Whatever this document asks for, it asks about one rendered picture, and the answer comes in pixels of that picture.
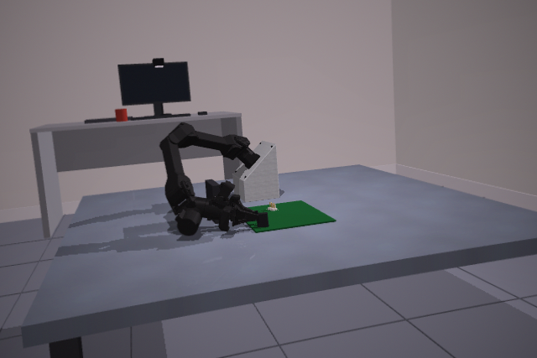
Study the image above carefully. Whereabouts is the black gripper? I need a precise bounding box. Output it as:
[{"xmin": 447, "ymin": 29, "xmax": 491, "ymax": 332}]
[{"xmin": 204, "ymin": 195, "xmax": 259, "ymax": 231}]

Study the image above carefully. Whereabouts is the green circuit board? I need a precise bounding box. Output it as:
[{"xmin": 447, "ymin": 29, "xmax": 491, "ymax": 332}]
[{"xmin": 246, "ymin": 200, "xmax": 336, "ymax": 233}]

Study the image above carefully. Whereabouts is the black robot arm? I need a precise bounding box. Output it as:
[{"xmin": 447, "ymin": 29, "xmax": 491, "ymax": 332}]
[{"xmin": 160, "ymin": 122, "xmax": 260, "ymax": 236}]

